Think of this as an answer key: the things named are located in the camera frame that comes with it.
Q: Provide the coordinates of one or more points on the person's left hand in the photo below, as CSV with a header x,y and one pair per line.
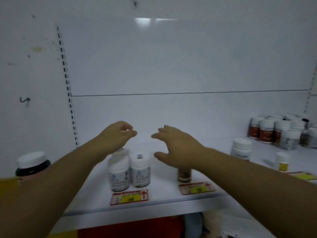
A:
x,y
116,136

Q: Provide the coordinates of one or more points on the person's right hand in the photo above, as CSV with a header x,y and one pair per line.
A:
x,y
184,151

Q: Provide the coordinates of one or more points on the cluster of unsorted bottles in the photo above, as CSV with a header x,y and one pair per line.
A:
x,y
266,132

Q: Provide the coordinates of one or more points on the person's right forearm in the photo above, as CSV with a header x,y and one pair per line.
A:
x,y
260,190

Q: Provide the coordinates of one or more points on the person's left forearm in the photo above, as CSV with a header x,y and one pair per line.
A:
x,y
49,190

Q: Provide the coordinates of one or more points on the slotted white shelf upright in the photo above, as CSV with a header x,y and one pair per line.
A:
x,y
66,84
309,96

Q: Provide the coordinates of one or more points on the red yellow price tag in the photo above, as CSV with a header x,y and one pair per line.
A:
x,y
128,197
303,176
197,188

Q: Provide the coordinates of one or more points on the light blue tube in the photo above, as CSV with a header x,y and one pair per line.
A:
x,y
193,226

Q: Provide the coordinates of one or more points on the red sheet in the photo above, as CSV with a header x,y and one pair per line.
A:
x,y
136,229

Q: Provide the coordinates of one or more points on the white back panel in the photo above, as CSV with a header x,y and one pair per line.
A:
x,y
173,59

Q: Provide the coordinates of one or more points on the black wall hook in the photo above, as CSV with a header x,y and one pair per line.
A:
x,y
27,99

